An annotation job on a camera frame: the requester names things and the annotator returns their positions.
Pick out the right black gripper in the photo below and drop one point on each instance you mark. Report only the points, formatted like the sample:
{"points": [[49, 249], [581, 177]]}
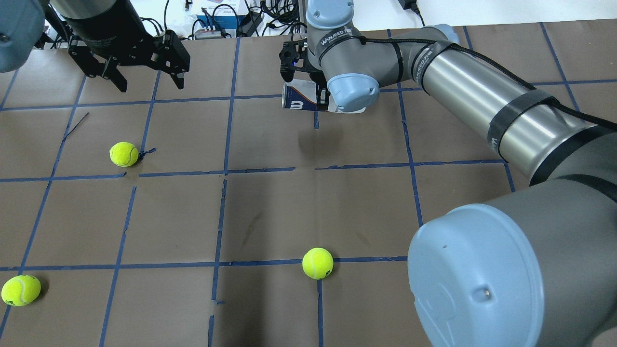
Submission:
{"points": [[321, 95]]}

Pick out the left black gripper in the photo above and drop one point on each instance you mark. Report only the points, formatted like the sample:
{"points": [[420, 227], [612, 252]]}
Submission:
{"points": [[105, 30]]}

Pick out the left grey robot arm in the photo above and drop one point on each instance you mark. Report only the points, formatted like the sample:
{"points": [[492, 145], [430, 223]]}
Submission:
{"points": [[101, 36]]}

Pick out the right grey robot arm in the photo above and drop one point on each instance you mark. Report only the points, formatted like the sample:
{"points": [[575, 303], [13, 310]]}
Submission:
{"points": [[534, 268]]}

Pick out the tennis ball upper left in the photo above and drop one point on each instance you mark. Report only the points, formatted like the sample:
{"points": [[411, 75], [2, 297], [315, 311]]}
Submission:
{"points": [[123, 154]]}

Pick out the tennis ball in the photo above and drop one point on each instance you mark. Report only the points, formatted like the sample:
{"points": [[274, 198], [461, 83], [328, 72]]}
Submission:
{"points": [[317, 263], [21, 290], [123, 154]]}

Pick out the tennis ball centre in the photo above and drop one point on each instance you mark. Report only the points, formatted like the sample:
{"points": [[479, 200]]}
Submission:
{"points": [[317, 263]]}

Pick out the tennis ball lower left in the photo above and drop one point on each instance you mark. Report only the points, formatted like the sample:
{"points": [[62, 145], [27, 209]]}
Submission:
{"points": [[21, 290]]}

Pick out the black power adapter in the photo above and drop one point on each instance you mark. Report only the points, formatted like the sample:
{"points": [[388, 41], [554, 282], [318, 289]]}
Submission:
{"points": [[249, 24]]}

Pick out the blue white box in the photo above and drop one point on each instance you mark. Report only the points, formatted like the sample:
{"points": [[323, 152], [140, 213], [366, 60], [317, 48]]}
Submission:
{"points": [[220, 14]]}

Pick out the brown paper table cover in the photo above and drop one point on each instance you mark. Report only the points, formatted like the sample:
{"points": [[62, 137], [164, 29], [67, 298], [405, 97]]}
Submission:
{"points": [[200, 242]]}

